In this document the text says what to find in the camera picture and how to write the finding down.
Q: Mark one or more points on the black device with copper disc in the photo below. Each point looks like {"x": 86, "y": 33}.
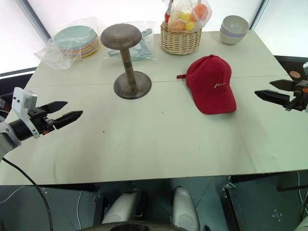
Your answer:
{"x": 292, "y": 69}

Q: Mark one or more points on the red and white bottle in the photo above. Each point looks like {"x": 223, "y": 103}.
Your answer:
{"x": 167, "y": 14}

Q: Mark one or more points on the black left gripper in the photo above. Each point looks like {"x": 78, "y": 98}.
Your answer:
{"x": 39, "y": 120}

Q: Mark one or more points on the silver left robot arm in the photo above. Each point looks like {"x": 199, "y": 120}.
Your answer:
{"x": 9, "y": 134}

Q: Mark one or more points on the black table frame beam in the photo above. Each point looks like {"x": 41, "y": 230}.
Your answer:
{"x": 69, "y": 187}
{"x": 264, "y": 177}

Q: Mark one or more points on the teal plate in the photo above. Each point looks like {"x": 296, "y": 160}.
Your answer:
{"x": 73, "y": 36}

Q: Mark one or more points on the red baseball cap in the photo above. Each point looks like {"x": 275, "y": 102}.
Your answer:
{"x": 207, "y": 83}

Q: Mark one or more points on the silver robot leg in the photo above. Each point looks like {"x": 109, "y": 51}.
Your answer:
{"x": 184, "y": 209}
{"x": 122, "y": 207}

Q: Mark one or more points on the orange toy fruit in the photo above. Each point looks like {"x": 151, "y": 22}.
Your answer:
{"x": 201, "y": 11}

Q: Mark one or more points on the silver right robot leg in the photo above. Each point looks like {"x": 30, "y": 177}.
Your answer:
{"x": 184, "y": 209}

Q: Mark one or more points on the clear plastic fruit bag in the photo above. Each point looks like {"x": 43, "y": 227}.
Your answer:
{"x": 186, "y": 12}

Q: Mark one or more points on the teal folded cloth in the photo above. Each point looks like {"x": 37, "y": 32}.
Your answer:
{"x": 144, "y": 49}

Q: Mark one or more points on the white ceramic bowl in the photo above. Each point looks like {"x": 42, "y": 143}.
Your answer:
{"x": 228, "y": 39}

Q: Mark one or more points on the lavender plate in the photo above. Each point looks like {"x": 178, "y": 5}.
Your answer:
{"x": 90, "y": 48}

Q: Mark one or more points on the silver left robot leg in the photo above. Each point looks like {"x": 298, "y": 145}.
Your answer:
{"x": 122, "y": 207}

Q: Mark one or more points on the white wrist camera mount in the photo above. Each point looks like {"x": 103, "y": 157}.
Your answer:
{"x": 20, "y": 103}
{"x": 306, "y": 68}

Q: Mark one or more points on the dark rounded robot torso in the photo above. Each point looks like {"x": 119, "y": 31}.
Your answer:
{"x": 132, "y": 227}

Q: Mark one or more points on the yellow toy fruit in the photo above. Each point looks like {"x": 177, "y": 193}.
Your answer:
{"x": 190, "y": 26}
{"x": 186, "y": 17}

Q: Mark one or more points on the woven wicker basket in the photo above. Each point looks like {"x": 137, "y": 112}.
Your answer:
{"x": 180, "y": 42}

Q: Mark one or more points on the clear plastic package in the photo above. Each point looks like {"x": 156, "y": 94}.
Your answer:
{"x": 146, "y": 55}

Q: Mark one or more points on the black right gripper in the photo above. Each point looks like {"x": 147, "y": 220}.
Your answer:
{"x": 299, "y": 97}

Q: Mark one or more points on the lavender ceramic bowl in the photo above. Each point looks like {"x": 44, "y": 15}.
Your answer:
{"x": 226, "y": 33}

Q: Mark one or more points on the yellow plate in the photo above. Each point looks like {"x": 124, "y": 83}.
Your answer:
{"x": 87, "y": 54}

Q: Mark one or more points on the wooden mushroom hat stand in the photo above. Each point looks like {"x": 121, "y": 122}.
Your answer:
{"x": 127, "y": 65}

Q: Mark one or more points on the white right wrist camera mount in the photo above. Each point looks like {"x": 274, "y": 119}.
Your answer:
{"x": 306, "y": 68}

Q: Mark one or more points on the grey window frame bar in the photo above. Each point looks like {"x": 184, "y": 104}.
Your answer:
{"x": 260, "y": 13}
{"x": 33, "y": 21}

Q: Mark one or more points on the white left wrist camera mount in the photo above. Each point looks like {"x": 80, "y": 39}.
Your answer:
{"x": 20, "y": 103}

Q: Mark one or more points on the clear plastic plate bag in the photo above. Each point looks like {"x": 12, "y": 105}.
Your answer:
{"x": 48, "y": 57}

